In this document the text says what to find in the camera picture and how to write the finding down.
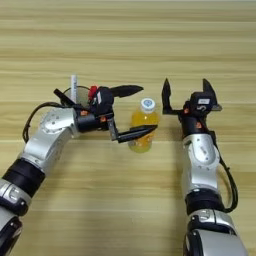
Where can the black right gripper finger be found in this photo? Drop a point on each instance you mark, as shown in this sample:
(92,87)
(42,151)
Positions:
(166,96)
(208,88)

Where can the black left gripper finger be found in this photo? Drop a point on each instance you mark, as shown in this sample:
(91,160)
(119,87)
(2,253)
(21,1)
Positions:
(126,90)
(133,134)

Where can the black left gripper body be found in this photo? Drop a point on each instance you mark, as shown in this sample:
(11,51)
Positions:
(93,122)

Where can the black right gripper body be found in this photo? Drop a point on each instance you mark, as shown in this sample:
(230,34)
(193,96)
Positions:
(195,125)

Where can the orange juice bottle white cap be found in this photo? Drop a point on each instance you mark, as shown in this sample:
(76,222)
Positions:
(144,120)

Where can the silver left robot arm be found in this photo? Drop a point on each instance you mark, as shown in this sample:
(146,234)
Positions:
(50,140)

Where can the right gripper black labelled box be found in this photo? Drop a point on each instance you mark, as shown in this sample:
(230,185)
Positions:
(201,101)

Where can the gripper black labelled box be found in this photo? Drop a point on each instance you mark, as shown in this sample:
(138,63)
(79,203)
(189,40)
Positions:
(104,98)
(201,101)

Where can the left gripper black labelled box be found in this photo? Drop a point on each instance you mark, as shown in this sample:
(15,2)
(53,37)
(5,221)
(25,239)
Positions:
(104,98)

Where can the black mesh pen cup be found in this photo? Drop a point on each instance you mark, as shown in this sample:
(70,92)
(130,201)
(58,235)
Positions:
(82,95)

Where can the red capped marker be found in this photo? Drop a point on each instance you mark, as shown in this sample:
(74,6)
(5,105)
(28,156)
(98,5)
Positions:
(92,91)

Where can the white pen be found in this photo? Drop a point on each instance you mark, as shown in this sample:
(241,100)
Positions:
(74,86)

